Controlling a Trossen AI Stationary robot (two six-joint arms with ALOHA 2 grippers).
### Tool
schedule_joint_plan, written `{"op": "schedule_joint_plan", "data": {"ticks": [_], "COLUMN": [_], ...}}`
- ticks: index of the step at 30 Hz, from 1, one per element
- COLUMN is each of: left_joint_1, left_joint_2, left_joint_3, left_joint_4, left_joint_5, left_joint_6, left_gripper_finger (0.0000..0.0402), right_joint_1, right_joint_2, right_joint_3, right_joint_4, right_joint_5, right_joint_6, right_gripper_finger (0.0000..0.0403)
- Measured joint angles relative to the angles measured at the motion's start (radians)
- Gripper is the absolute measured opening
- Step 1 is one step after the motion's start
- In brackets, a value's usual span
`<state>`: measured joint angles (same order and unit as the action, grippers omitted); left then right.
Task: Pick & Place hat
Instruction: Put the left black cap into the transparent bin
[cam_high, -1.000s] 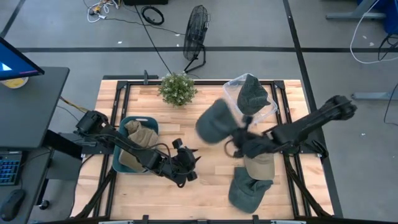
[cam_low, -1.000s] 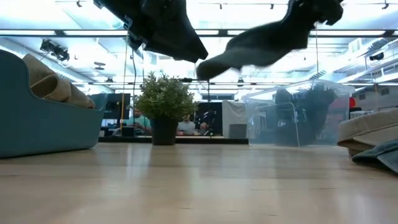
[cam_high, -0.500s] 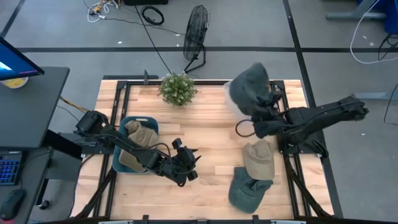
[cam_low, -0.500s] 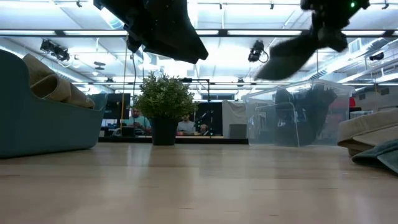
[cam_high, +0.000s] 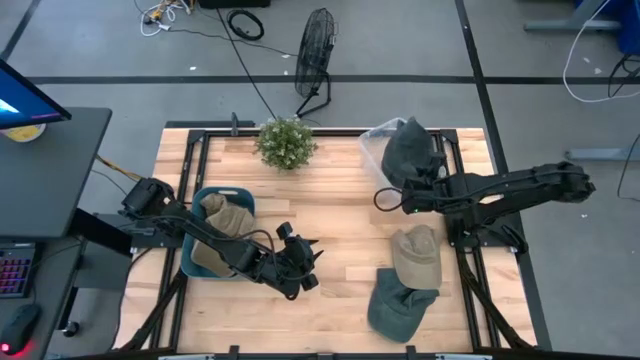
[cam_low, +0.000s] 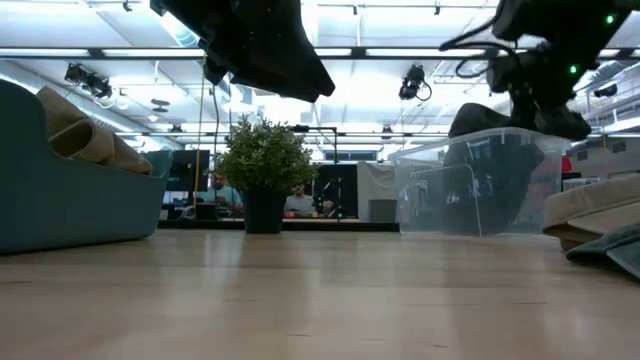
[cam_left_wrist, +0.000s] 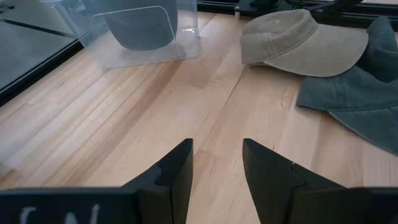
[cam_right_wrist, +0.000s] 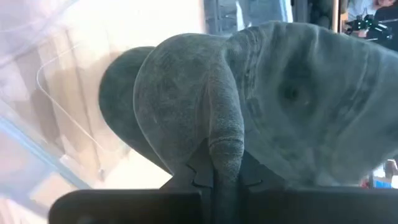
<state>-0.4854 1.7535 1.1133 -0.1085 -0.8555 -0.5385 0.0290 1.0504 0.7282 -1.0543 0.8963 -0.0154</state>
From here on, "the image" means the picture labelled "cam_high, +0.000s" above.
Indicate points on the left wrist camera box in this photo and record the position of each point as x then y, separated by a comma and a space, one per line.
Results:
285, 230

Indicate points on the black computer mouse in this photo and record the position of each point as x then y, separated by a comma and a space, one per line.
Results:
20, 325

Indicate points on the black desk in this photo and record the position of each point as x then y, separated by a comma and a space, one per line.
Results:
50, 175

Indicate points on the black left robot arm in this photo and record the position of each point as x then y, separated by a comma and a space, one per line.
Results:
210, 235

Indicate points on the yellow round plate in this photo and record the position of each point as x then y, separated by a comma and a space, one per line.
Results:
22, 134

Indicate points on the grey table leg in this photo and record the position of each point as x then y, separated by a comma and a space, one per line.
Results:
600, 154
575, 22

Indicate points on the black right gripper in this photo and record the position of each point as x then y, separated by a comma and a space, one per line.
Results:
430, 195

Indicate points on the blue plastic bin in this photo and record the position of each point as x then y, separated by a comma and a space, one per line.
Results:
242, 197

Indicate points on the black aluminium rig frame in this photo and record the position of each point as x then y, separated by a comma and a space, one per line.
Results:
197, 165

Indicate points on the black floor fan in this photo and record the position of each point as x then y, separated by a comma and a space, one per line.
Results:
314, 50

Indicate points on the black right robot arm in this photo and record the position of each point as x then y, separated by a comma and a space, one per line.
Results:
525, 185

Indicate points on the small green potted plant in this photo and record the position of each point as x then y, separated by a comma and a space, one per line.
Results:
285, 145

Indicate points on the backlit keyboard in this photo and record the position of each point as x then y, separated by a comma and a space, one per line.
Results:
15, 272

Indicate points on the dark green cap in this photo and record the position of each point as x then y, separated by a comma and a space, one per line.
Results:
395, 310
407, 147

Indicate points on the clear plastic bin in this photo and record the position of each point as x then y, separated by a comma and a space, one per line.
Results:
372, 150

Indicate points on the computer monitor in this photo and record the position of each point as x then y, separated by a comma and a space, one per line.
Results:
20, 100

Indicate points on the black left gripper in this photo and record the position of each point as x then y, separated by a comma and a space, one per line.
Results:
295, 265

